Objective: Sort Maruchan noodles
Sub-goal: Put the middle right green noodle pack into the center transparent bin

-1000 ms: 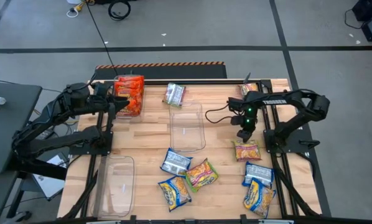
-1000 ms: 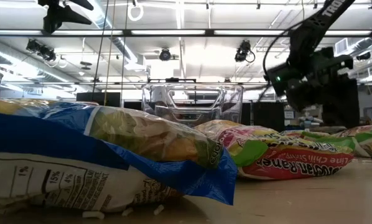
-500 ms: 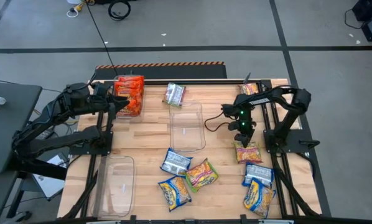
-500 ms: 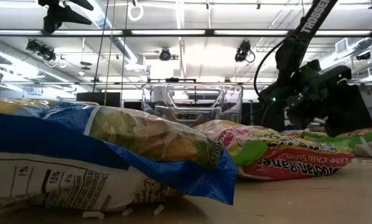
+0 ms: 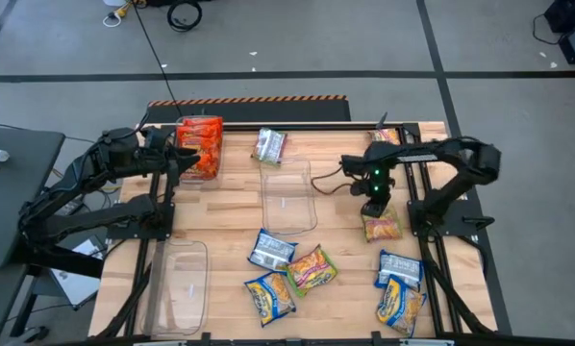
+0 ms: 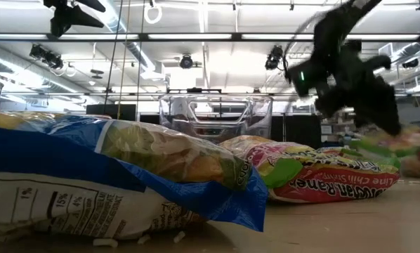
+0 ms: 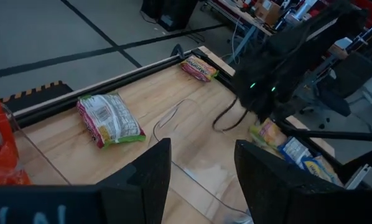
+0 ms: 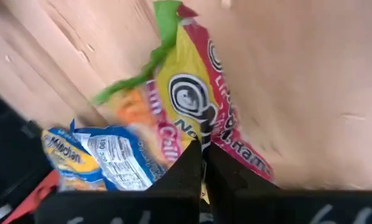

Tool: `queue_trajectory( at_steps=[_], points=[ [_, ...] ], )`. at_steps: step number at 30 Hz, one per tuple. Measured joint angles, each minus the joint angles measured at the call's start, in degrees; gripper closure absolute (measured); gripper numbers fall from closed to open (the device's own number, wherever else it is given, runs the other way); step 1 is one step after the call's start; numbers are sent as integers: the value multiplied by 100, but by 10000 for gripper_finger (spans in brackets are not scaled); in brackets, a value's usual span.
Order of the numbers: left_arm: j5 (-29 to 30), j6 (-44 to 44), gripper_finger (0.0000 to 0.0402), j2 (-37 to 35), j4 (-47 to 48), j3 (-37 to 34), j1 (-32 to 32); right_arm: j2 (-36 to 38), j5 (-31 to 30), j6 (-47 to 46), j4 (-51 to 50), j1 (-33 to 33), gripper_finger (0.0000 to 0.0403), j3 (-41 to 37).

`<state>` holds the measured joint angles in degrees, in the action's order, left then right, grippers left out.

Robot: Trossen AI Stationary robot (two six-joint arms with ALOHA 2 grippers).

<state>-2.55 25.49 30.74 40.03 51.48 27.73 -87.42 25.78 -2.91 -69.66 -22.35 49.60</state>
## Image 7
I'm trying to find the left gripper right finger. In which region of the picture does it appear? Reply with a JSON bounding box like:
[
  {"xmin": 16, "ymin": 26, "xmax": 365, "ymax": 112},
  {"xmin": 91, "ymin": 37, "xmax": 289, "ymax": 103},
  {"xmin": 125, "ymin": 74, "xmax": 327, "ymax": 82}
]
[{"xmin": 234, "ymin": 139, "xmax": 299, "ymax": 224}]

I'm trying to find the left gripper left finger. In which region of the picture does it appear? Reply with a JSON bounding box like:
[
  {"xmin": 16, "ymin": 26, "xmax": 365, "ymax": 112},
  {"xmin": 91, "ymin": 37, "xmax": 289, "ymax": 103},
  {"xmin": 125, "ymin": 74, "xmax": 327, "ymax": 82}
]
[{"xmin": 95, "ymin": 138, "xmax": 172, "ymax": 224}]

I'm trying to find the lime chili shrimp ramen pack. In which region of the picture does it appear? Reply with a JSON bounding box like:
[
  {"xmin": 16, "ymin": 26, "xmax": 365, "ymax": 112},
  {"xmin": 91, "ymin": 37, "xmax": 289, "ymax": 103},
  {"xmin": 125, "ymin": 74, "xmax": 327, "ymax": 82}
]
[
  {"xmin": 76, "ymin": 91, "xmax": 147, "ymax": 149},
  {"xmin": 179, "ymin": 54, "xmax": 220, "ymax": 83},
  {"xmin": 249, "ymin": 117, "xmax": 288, "ymax": 149}
]

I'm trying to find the blue Maruchan ramen pack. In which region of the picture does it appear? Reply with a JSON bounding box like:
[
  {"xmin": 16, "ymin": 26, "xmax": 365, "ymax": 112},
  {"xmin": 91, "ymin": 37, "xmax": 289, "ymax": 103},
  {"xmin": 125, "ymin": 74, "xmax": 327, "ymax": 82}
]
[
  {"xmin": 299, "ymin": 154, "xmax": 344, "ymax": 187},
  {"xmin": 277, "ymin": 136, "xmax": 313, "ymax": 166}
]

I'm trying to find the wooden-top workshop desk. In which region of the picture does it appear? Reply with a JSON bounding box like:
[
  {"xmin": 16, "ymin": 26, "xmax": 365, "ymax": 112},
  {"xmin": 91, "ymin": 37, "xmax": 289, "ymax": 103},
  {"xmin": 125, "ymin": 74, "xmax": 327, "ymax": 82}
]
[{"xmin": 204, "ymin": 0, "xmax": 277, "ymax": 65}]

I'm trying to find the brown cardboard box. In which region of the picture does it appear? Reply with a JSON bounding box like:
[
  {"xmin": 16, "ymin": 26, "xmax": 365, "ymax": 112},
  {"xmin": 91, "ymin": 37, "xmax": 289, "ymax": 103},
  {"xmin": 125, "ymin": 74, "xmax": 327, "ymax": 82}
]
[{"xmin": 254, "ymin": 0, "xmax": 282, "ymax": 26}]

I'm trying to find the black office chair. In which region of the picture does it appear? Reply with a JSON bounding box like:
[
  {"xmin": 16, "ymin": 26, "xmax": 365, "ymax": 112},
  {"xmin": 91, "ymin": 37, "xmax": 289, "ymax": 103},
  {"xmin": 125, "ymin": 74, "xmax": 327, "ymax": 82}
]
[{"xmin": 297, "ymin": 51, "xmax": 372, "ymax": 130}]

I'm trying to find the clear plastic bin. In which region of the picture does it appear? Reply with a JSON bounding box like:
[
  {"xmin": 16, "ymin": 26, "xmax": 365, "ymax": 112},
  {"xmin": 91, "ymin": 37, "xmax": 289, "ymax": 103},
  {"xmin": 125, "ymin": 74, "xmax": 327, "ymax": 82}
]
[{"xmin": 0, "ymin": 96, "xmax": 72, "ymax": 187}]

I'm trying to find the black computer tower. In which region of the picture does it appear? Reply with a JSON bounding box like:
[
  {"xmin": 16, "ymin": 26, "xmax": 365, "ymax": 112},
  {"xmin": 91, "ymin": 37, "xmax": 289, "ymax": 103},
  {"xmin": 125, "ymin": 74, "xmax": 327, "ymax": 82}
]
[
  {"xmin": 157, "ymin": 0, "xmax": 200, "ymax": 32},
  {"xmin": 141, "ymin": 0, "xmax": 162, "ymax": 20}
]

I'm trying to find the black yellow-striped floor mat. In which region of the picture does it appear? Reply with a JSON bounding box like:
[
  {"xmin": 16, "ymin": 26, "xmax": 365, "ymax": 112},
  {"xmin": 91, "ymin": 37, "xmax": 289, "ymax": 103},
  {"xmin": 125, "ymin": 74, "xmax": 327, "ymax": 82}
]
[{"xmin": 1, "ymin": 80, "xmax": 74, "ymax": 114}]

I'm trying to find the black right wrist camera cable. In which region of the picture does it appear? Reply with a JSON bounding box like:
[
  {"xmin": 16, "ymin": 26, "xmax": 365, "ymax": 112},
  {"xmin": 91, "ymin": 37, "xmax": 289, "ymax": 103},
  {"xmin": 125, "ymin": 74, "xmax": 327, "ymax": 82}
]
[{"xmin": 212, "ymin": 96, "xmax": 249, "ymax": 132}]

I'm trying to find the white metal bracket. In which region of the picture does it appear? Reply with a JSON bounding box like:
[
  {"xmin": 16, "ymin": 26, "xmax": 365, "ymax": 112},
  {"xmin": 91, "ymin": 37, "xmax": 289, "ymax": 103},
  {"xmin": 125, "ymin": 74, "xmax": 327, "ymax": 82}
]
[{"xmin": 344, "ymin": 164, "xmax": 372, "ymax": 190}]

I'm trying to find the small black frame clamp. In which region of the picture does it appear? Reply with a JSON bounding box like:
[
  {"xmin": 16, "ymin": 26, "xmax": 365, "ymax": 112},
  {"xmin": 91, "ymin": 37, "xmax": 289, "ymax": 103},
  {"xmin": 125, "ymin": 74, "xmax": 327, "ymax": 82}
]
[{"xmin": 170, "ymin": 43, "xmax": 185, "ymax": 60}]

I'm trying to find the black aluminium table frame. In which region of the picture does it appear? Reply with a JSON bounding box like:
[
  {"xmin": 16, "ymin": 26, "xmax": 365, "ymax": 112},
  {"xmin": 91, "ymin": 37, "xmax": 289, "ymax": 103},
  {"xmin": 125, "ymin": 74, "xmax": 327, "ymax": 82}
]
[{"xmin": 13, "ymin": 46, "xmax": 372, "ymax": 190}]

